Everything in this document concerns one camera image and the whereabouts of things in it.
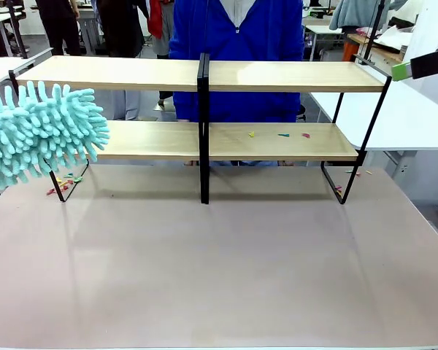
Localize teal microfiber duster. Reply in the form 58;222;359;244
0;80;111;195

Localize wooden table with white sheets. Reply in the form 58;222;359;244
346;25;417;66

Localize large white table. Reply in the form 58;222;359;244
308;76;438;176

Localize black pole stand with clamp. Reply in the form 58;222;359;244
353;0;387;69

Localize orange object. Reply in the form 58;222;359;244
342;40;356;62

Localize grey fleece jacket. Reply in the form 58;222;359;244
328;0;406;33

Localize small white background table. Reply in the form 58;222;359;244
301;23;346;62

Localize person in blue jacket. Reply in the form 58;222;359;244
168;0;306;168

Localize person in red white jacket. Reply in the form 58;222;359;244
147;0;175;59

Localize person in dark coat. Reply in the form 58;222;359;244
96;0;150;59

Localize person in black clothes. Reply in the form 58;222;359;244
34;0;82;57

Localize black chair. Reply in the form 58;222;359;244
6;0;33;59

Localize white side table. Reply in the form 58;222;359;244
0;47;54;92

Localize wood shelf unit black frame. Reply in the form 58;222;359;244
9;53;205;204
202;53;393;205

